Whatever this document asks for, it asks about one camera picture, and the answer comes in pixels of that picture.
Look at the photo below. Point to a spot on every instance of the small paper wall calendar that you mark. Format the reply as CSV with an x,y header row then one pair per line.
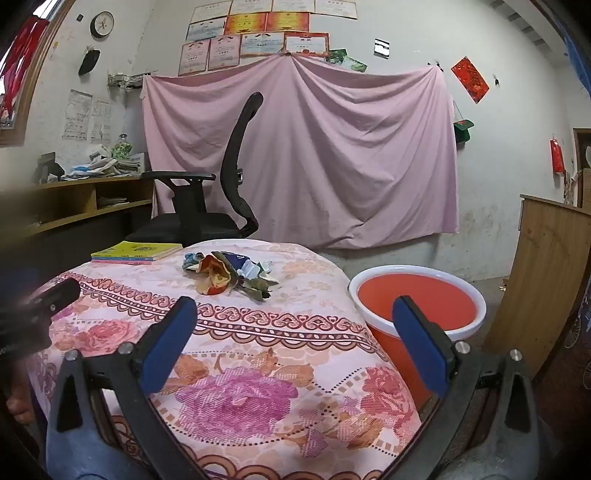
x,y
100,121

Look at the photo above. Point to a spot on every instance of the person's left hand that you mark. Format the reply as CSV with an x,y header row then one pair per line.
x,y
21,404

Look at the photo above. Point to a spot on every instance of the wooden desk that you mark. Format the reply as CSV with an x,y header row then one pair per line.
x,y
69,187

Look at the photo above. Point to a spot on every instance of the green hat ornament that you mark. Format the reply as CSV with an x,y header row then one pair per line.
x,y
463,129

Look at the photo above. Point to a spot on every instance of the large paper wall calendar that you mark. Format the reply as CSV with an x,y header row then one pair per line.
x,y
77,115

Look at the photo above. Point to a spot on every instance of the yellow book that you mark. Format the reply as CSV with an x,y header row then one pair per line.
x,y
138,248

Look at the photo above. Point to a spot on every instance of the red hanging ornament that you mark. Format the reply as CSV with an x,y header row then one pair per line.
x,y
557,156

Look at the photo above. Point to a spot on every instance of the round wall clock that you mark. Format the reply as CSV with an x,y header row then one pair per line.
x,y
102,24

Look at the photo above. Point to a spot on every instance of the red paper poster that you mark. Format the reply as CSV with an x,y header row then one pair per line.
x,y
470,79

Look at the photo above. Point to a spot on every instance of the green photo print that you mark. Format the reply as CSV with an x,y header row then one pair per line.
x,y
336,55
354,63

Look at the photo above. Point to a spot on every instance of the small black white card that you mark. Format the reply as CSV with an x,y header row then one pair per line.
x,y
382,48

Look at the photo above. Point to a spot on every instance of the group of framed certificates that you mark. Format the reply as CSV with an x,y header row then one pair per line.
x,y
258,44

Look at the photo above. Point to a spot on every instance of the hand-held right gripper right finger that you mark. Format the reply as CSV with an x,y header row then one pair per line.
x,y
420,341

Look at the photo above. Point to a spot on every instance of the blue white wrapper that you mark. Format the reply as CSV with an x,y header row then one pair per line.
x,y
238,263

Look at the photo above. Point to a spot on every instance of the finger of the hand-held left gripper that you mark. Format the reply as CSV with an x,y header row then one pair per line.
x,y
60,295

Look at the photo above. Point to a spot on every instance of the black hanging pouch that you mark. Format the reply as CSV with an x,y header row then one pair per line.
x,y
88,60

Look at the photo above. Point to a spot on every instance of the glass jar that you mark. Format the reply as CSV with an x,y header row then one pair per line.
x,y
122,147

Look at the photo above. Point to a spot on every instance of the red basin with white rim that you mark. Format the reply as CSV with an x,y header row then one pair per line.
x,y
415,295

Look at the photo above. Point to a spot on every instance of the wooden window frame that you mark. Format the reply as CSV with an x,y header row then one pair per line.
x,y
32,78

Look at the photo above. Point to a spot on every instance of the white plastic bag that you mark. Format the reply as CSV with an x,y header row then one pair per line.
x,y
98,151

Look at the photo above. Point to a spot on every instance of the wooden door frame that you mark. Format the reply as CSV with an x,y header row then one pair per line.
x,y
581,161

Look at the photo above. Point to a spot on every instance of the wooden cabinet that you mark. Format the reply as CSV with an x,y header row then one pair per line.
x,y
545,258

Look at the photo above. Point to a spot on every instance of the pink wall sheet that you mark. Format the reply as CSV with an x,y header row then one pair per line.
x,y
346,161

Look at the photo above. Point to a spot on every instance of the shelf papers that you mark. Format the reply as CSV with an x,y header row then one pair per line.
x,y
111,201

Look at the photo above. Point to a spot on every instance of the black office chair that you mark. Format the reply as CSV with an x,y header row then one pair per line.
x,y
240,152

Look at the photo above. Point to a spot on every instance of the black desk device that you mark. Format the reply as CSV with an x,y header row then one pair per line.
x,y
48,166

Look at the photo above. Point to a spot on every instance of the pile of papers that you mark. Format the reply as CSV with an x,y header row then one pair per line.
x,y
99,168

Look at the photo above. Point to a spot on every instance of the white cardboard box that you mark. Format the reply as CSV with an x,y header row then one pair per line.
x,y
138,161

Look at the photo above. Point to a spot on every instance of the olive green wrapper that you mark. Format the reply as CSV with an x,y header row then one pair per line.
x,y
258,288

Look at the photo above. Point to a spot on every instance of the silver white wrapper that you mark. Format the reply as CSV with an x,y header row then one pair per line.
x,y
258,268

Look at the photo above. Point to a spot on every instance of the floral pink blanket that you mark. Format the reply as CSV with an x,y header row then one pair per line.
x,y
277,332

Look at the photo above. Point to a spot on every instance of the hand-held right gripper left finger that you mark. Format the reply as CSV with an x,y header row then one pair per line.
x,y
171,341

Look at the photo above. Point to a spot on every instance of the red flag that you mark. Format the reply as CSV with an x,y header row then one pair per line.
x,y
18,50

